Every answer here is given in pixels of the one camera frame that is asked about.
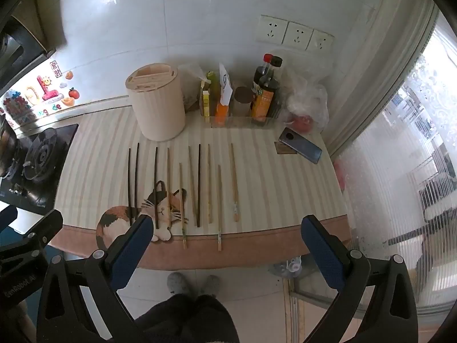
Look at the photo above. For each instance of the clear plastic bag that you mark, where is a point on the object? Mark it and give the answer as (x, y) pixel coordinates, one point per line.
(191, 75)

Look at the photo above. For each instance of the brown lid jar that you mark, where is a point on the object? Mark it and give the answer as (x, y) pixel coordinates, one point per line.
(242, 96)

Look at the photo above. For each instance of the red apple wall sticker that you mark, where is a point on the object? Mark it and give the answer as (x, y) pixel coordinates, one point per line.
(73, 93)

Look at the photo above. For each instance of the red seal wall sticker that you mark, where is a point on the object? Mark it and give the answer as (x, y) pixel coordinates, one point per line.
(55, 68)

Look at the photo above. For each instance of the black cap sauce bottle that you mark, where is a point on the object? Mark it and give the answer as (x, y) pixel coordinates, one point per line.
(267, 96)

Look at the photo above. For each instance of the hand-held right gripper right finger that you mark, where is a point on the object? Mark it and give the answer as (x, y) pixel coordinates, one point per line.
(321, 253)

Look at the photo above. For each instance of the grey slipper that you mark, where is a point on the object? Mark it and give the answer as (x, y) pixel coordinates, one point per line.
(177, 283)

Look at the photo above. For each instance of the red tomato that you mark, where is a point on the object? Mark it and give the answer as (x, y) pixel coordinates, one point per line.
(302, 123)

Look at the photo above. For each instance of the orange packet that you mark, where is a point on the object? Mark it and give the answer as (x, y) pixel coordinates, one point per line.
(221, 112)

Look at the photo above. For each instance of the person's legs in dark pants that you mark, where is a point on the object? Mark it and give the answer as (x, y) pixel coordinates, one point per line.
(185, 321)

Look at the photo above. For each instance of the blue smartphone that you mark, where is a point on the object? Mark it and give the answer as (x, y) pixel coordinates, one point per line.
(300, 145)

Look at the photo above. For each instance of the striped cat print tablecloth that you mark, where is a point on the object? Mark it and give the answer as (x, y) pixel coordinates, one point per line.
(271, 185)

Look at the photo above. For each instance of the red cap sauce bottle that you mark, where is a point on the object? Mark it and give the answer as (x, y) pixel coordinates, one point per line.
(257, 75)

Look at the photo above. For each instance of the cream cylindrical chopstick holder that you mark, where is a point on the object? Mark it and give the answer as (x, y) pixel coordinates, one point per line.
(157, 107)

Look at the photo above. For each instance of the black gas stove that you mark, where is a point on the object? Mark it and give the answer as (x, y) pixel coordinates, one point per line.
(39, 157)

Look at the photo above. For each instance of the clear plastic bottle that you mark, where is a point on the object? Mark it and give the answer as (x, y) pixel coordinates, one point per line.
(289, 266)

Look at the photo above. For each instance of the yellow box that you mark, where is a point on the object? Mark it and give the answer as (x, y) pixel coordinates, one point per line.
(205, 102)

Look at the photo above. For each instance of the white wall socket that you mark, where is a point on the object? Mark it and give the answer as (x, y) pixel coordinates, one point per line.
(320, 41)
(271, 29)
(298, 35)

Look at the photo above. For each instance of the green bottle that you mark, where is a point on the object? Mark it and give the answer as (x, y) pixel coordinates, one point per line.
(214, 85)

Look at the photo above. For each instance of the dark cooking pot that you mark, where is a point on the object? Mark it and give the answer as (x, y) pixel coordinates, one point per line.
(7, 146)

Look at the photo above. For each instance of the white curtain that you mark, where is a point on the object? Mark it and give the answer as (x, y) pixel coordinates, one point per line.
(375, 78)

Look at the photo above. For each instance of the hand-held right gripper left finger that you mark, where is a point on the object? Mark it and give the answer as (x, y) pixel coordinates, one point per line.
(132, 250)

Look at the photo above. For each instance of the range hood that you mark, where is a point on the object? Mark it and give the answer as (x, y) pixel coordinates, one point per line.
(14, 53)

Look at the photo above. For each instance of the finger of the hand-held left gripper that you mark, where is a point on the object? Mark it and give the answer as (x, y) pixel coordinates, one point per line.
(44, 228)
(7, 217)

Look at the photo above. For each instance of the dark wooden chopstick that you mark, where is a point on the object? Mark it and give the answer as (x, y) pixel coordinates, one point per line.
(129, 185)
(155, 185)
(199, 185)

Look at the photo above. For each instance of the translucent plastic bag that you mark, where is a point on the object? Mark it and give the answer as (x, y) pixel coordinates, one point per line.
(310, 96)

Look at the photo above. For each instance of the orange ingot wall sticker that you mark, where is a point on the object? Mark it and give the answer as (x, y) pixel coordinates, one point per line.
(67, 102)

